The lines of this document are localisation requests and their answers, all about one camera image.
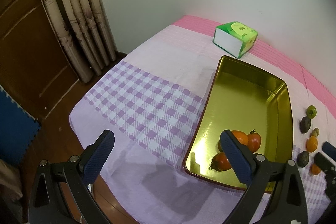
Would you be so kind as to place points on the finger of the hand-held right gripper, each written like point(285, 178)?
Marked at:
point(324, 163)
point(330, 150)

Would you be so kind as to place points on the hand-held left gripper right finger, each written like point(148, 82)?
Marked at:
point(235, 158)

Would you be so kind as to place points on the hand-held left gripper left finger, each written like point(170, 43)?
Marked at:
point(101, 158)

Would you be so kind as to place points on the red tomato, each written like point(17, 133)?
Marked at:
point(221, 161)
point(254, 142)

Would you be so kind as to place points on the dark brown round fruit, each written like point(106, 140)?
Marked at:
point(303, 159)
point(305, 124)

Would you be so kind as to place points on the large orange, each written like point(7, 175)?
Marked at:
point(240, 137)

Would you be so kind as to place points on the green round fruit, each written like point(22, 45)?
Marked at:
point(311, 111)

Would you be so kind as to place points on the gold and red tin box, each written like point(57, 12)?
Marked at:
point(241, 98)

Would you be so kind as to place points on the blue foam mat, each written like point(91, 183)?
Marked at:
point(15, 127)

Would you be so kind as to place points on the beige cloth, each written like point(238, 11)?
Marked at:
point(10, 179)

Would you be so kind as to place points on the pink and purple checked tablecloth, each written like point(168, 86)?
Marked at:
point(147, 69)

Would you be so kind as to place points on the green tissue box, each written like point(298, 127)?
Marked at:
point(236, 29)

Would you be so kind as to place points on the beige patterned curtain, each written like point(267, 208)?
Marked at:
point(73, 16)

